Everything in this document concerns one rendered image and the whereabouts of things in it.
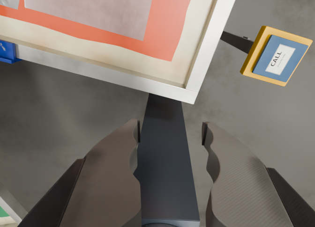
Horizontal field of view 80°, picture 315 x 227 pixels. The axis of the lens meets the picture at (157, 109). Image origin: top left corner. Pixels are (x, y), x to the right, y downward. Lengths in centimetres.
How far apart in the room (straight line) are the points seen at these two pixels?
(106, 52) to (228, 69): 119
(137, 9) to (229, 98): 131
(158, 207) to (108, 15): 49
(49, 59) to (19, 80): 142
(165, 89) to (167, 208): 30
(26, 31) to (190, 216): 62
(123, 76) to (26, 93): 155
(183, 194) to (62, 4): 57
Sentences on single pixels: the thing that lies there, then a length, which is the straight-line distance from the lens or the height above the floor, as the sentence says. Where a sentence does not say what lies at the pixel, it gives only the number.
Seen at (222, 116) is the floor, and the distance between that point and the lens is 176.
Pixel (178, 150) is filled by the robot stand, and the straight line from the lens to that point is 67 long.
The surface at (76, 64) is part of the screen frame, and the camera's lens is 55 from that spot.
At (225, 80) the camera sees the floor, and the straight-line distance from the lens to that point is 162.
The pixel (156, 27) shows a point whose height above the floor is 96.
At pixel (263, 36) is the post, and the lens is 57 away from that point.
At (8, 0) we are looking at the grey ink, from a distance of 64.
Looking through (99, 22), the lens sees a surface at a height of 96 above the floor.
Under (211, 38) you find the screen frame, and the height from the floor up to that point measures 99.
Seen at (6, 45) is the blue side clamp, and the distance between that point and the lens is 62.
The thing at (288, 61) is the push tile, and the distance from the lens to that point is 60.
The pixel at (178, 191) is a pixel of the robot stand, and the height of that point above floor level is 112.
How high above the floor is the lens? 147
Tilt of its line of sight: 62 degrees down
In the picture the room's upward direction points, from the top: 175 degrees counter-clockwise
